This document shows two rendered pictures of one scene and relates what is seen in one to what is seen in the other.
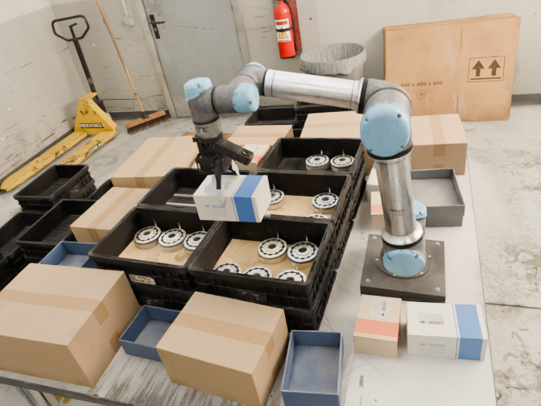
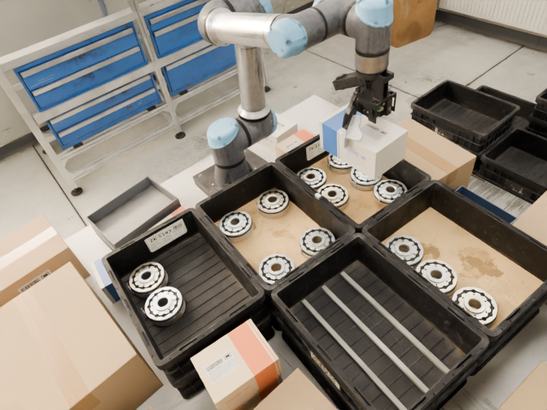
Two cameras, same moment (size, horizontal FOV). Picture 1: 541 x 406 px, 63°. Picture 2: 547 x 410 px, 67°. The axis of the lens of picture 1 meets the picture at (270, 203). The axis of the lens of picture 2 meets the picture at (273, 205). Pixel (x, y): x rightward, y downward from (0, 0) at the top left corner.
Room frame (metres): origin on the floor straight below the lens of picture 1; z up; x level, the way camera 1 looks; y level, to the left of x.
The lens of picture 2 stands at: (2.03, 0.40, 1.80)
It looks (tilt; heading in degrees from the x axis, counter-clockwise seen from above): 46 degrees down; 216
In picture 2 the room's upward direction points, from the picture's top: 10 degrees counter-clockwise
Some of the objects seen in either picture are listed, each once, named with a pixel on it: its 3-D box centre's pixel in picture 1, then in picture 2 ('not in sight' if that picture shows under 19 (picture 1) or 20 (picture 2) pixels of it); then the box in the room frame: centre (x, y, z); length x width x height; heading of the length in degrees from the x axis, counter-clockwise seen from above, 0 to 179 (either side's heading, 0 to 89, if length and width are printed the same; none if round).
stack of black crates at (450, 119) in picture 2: not in sight; (455, 142); (0.16, 0.27, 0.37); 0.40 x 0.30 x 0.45; 67
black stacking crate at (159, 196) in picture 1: (200, 200); (370, 328); (1.57, 0.28, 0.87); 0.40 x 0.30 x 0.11; 64
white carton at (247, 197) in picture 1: (233, 197); (361, 139); (1.17, 0.11, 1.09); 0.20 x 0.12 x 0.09; 67
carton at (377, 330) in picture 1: (378, 325); (299, 150); (0.88, -0.24, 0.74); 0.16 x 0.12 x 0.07; 156
